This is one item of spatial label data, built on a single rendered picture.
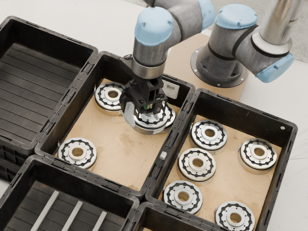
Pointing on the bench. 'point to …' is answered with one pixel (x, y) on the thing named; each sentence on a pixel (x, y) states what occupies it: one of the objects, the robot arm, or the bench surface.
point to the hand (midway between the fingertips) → (136, 115)
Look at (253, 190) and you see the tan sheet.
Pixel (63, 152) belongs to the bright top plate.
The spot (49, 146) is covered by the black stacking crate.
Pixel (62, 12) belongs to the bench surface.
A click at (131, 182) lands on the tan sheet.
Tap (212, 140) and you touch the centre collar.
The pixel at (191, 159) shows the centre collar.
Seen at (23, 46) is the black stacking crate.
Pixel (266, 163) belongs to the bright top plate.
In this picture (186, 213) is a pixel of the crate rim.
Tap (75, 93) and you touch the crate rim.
